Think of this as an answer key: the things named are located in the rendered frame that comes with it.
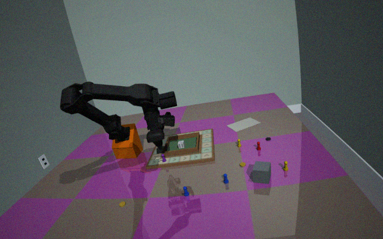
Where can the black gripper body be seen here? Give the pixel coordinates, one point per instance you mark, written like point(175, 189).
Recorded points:
point(156, 134)

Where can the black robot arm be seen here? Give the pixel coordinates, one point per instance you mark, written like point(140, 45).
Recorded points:
point(143, 95)

